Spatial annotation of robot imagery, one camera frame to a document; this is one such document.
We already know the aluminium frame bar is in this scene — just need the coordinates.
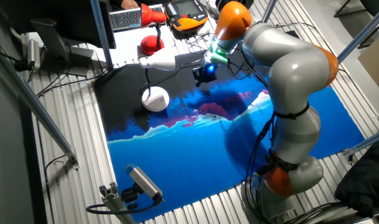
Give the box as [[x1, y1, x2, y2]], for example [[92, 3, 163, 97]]
[[261, 0, 278, 23], [89, 0, 115, 71], [341, 127, 379, 158], [337, 1, 379, 63], [0, 46, 80, 170]]

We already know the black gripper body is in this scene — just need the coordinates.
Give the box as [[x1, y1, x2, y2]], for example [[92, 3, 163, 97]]
[[194, 63, 218, 83]]

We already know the red desk lamp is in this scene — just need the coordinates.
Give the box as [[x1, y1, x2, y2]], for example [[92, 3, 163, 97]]
[[139, 2, 167, 57]]

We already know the white desk lamp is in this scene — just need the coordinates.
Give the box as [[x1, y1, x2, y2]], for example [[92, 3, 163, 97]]
[[138, 46, 177, 113]]

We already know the small black adapter box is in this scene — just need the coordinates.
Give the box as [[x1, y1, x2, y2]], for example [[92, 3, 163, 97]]
[[284, 29, 300, 40]]

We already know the black computer monitor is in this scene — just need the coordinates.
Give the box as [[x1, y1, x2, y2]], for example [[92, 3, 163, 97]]
[[0, 0, 117, 77]]

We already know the green wrist mount ring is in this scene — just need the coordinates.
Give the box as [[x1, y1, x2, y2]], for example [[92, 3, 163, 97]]
[[204, 42, 231, 65]]

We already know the person's bare hand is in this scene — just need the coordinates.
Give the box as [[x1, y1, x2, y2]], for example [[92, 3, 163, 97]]
[[120, 0, 140, 10]]

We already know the black computer keyboard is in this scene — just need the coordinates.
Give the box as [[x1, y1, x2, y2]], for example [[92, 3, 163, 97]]
[[109, 3, 165, 32]]

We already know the black camera ball mount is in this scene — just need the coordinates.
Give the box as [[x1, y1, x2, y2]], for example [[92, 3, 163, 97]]
[[120, 183, 144, 210]]

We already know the thin black cable tangle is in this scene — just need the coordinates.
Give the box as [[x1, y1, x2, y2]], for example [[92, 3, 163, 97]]
[[185, 32, 213, 55]]

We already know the black fabric bag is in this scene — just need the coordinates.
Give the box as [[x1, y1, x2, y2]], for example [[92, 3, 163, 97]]
[[334, 116, 379, 218]]

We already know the silver cylindrical device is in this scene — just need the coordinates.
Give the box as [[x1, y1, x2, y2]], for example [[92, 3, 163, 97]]
[[26, 39, 41, 71]]

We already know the blue landscape print mat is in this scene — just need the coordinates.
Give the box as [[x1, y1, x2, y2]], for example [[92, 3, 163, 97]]
[[93, 46, 366, 223]]

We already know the brown cardboard sheet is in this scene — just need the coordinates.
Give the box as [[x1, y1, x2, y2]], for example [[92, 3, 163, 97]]
[[357, 29, 379, 100]]

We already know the grey camera with blue end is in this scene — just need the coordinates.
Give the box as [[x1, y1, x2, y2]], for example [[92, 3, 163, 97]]
[[125, 164, 165, 205]]

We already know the black camera cable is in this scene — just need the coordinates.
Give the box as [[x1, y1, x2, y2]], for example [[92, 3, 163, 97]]
[[85, 198, 161, 215]]

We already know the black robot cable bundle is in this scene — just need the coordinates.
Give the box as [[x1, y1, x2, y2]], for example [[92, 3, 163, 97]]
[[226, 21, 333, 224]]

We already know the black cable with plug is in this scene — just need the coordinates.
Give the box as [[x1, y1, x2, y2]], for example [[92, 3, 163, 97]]
[[0, 46, 34, 73]]

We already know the black office chair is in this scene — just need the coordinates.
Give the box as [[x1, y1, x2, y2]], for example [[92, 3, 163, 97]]
[[334, 0, 379, 49]]

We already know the white computer mouse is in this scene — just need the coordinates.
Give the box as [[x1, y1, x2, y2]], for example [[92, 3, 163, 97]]
[[196, 24, 213, 37]]

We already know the grey and orange teach pendant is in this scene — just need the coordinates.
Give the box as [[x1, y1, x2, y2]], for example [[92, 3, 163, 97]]
[[163, 0, 210, 40]]

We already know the aluminium profile camera post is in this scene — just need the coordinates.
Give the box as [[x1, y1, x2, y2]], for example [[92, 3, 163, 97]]
[[98, 182, 136, 224]]

